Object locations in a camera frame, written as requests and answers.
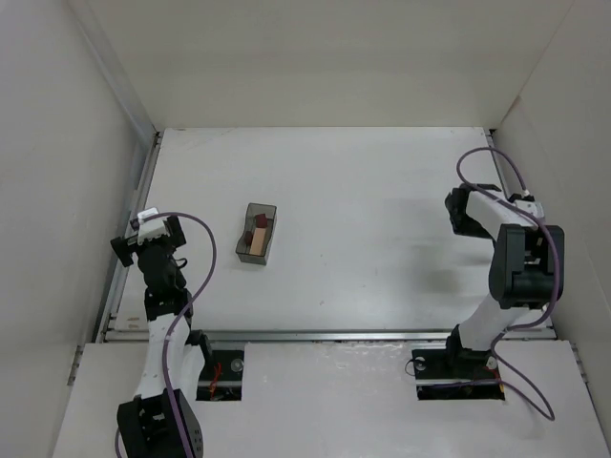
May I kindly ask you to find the natural long wood block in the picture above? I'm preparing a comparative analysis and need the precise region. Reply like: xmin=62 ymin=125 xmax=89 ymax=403
xmin=249 ymin=227 xmax=267 ymax=256

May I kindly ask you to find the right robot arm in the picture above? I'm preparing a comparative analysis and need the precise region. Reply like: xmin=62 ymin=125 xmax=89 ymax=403
xmin=445 ymin=184 xmax=564 ymax=378

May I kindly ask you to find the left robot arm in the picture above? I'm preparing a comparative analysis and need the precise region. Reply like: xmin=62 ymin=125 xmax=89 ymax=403
xmin=111 ymin=208 xmax=209 ymax=457

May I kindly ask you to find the dark red cube block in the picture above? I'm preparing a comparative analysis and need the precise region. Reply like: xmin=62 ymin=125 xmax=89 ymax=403
xmin=254 ymin=214 xmax=268 ymax=229

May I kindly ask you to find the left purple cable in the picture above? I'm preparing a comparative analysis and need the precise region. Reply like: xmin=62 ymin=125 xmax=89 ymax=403
xmin=114 ymin=211 xmax=220 ymax=458

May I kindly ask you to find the purple cable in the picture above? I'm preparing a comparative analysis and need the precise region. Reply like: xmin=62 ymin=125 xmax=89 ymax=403
xmin=114 ymin=211 xmax=220 ymax=458
xmin=455 ymin=146 xmax=560 ymax=422

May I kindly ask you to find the aluminium left rail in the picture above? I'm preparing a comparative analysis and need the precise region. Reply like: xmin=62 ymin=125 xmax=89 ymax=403
xmin=90 ymin=132 xmax=163 ymax=344

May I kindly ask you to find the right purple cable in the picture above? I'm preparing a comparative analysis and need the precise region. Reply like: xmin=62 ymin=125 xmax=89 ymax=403
xmin=455 ymin=146 xmax=560 ymax=422

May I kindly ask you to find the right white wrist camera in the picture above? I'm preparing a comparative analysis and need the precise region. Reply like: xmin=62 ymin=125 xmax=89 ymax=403
xmin=508 ymin=191 xmax=545 ymax=221

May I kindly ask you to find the aluminium front rail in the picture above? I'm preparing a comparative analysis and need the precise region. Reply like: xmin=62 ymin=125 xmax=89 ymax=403
xmin=102 ymin=327 xmax=558 ymax=343

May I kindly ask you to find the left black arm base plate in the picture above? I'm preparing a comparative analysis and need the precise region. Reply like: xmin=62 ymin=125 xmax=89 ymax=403
xmin=197 ymin=349 xmax=244 ymax=402

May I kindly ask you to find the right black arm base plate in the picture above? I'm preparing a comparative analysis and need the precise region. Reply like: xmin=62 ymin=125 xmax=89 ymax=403
xmin=410 ymin=348 xmax=505 ymax=401

